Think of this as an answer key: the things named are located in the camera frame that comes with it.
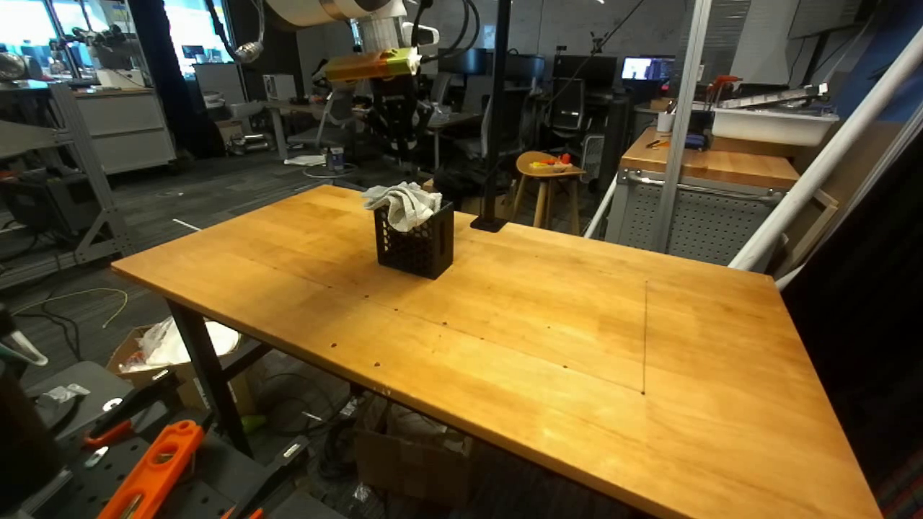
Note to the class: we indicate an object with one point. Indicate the round wooden stool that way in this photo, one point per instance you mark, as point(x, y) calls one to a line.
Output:
point(523, 164)

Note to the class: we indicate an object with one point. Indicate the white tray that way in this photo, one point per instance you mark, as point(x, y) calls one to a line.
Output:
point(767, 125)

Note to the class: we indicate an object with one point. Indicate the thin white pole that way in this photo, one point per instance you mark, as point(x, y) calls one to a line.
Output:
point(601, 205)

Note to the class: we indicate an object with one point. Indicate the computer monitor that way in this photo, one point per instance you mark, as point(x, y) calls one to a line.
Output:
point(647, 71)

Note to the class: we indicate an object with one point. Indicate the white towel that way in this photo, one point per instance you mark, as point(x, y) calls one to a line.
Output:
point(403, 203)

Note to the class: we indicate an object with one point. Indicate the grey metal shelf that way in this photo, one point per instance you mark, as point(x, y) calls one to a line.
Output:
point(86, 164)

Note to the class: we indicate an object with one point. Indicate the white cabinet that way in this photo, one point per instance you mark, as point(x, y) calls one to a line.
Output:
point(131, 132)

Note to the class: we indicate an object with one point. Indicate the orange yellow toy pieces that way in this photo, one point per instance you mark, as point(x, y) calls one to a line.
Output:
point(548, 164)

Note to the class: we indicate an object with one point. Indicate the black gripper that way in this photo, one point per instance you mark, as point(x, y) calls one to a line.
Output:
point(395, 112)

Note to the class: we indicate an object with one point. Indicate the brown cardboard box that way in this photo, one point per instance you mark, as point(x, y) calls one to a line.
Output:
point(413, 458)

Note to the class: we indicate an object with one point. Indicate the orange spirit level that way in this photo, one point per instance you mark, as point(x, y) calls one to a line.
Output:
point(152, 472)

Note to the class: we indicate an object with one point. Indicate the white tube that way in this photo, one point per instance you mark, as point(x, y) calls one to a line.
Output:
point(845, 205)
point(826, 155)

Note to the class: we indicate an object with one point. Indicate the grey metal frame post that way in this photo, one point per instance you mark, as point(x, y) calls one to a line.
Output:
point(683, 116)

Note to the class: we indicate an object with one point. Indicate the small white bottle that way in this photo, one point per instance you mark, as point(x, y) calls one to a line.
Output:
point(663, 122)

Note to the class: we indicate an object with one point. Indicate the black vertical stand pole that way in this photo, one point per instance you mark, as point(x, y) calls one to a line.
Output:
point(497, 96)

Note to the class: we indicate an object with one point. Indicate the wooden top workbench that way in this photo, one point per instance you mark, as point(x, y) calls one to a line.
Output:
point(709, 164)

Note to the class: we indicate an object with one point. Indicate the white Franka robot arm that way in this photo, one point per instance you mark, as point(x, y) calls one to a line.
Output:
point(325, 9)

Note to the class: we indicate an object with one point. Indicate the black perforated box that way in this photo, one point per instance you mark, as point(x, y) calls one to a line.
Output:
point(419, 253)

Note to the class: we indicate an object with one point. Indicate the blue panel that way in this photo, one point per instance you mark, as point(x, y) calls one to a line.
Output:
point(882, 47)

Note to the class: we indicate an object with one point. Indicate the yellow green wrist camera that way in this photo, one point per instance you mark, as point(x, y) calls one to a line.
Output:
point(370, 66)

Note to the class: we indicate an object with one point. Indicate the black table leg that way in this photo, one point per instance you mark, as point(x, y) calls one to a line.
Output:
point(210, 386)

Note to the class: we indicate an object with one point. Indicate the white plastic bag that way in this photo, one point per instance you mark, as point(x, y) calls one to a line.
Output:
point(168, 347)

